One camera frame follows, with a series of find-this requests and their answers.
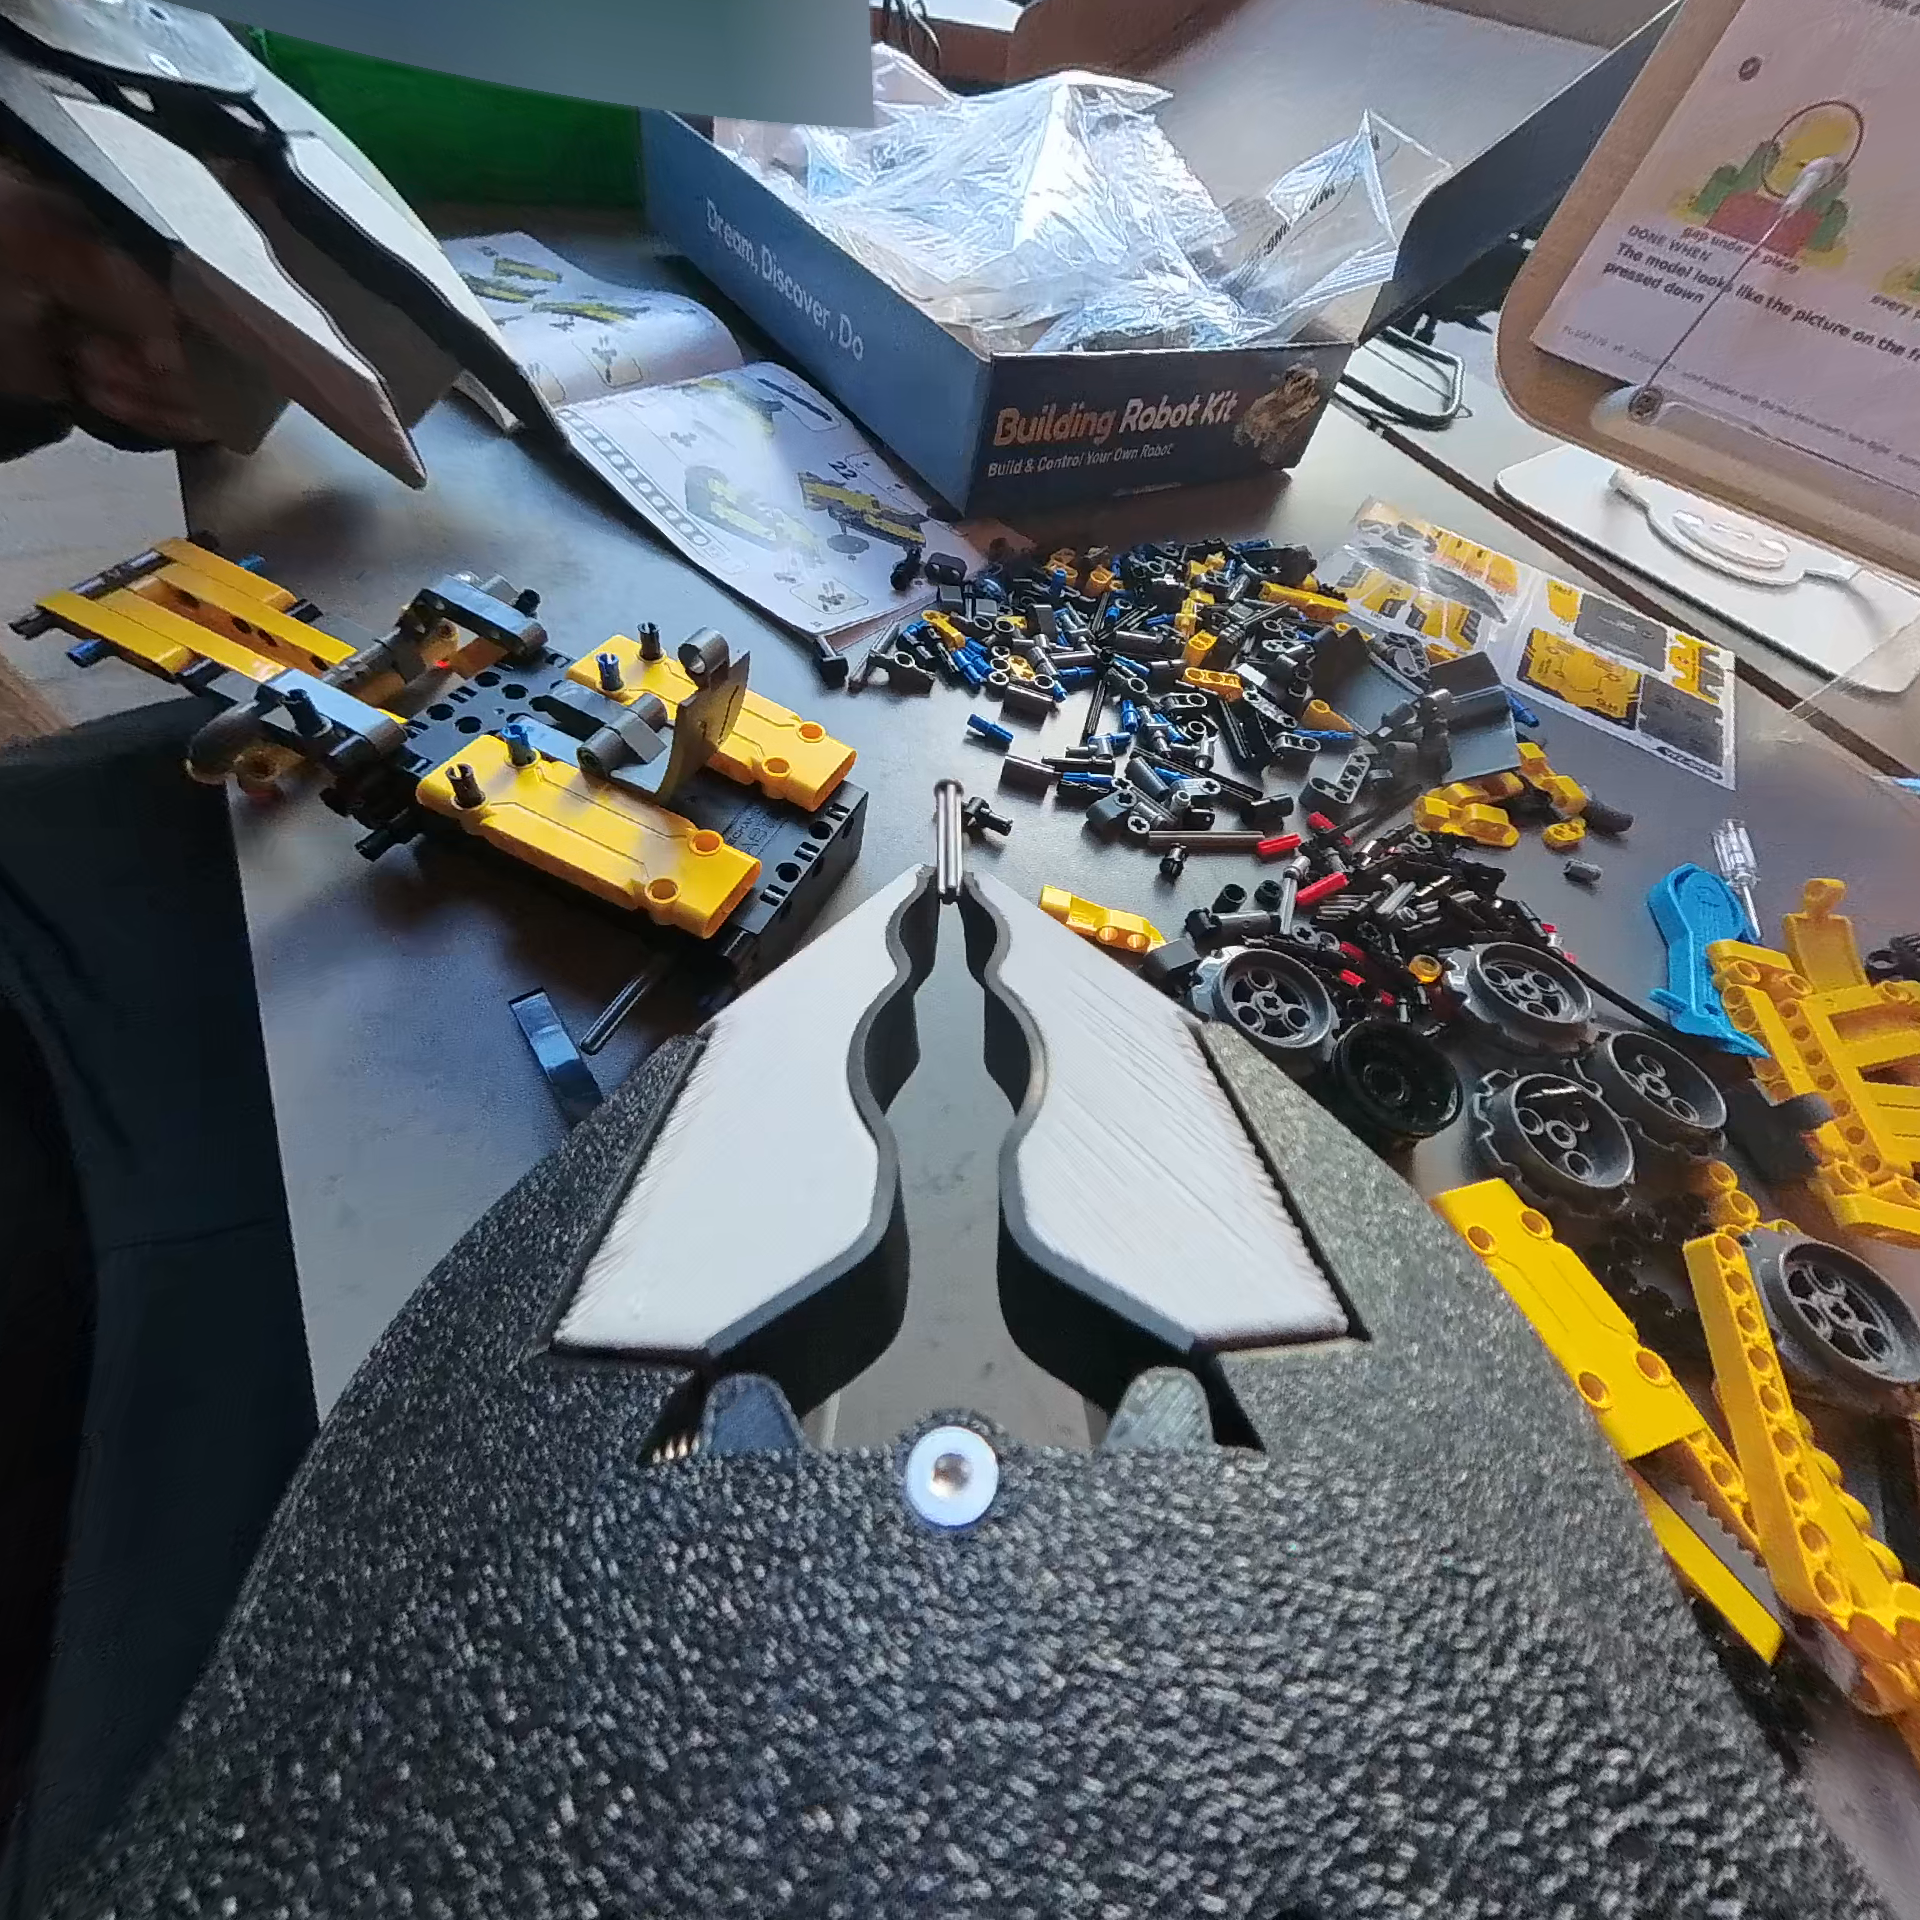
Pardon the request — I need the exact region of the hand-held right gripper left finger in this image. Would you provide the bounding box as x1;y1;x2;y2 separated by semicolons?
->
551;864;943;1413

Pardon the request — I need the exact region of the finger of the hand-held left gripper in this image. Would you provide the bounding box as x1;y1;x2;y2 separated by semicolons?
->
223;127;566;448
0;65;431;491

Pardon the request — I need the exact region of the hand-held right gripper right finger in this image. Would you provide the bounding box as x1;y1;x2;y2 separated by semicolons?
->
960;865;1353;1404

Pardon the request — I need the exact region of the cardboard set box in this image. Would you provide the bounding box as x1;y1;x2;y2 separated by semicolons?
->
640;105;1361;520

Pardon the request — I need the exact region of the pile of small building pieces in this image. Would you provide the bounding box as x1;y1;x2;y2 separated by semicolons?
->
815;537;1920;1759

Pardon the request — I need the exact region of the clear plastic parts bag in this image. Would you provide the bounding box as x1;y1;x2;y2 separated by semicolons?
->
720;45;1251;356

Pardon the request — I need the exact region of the person's left hand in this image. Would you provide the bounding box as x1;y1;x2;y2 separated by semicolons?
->
0;151;289;459

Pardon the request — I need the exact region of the green plastic bin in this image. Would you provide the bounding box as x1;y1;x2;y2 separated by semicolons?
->
244;30;648;215

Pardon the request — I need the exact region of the open instruction booklet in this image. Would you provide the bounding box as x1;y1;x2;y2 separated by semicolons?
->
439;231;995;641

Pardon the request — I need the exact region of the yellow beams and wheels pile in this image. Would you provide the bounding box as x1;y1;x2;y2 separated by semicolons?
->
1198;936;1920;1414

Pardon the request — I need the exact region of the partly built yellow model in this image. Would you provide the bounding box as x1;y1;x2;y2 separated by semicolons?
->
6;535;876;980

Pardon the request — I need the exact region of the blue brick separator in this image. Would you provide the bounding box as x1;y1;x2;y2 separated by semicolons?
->
1646;862;1776;1062

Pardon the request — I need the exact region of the person's black clothing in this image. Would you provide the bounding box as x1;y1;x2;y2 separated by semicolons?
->
0;702;319;1870

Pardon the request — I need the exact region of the yellow black sticker sheet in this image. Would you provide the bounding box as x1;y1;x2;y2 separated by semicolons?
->
1316;499;1744;792

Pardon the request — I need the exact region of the instruction sheet on wooden board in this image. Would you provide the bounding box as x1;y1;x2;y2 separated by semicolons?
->
1495;0;1920;694

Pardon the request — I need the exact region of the printed instruction sheet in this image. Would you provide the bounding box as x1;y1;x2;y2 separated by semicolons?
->
1528;0;1920;454

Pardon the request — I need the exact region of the black power cable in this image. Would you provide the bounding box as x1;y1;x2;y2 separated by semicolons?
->
1333;334;1475;432

